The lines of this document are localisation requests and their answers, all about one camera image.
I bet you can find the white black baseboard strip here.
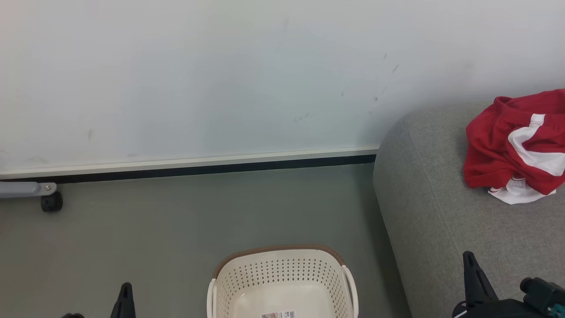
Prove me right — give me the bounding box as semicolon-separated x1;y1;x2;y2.
0;146;380;184

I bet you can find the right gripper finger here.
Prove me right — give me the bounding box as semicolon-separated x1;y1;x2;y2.
463;251;499;307

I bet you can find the black caster wheel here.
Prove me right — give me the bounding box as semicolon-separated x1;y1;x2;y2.
41;192;63;212

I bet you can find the red white sports garment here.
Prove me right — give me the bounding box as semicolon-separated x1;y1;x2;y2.
463;88;565;205

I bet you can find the grey fabric sofa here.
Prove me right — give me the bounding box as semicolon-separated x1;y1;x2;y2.
373;101;565;318

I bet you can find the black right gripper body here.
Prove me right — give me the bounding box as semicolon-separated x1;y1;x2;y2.
452;299;543;318

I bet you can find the cream perforated laundry basket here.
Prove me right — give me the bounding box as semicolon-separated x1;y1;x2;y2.
207;244;359;318

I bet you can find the grey metal furniture leg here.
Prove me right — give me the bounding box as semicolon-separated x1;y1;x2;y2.
0;181;57;198

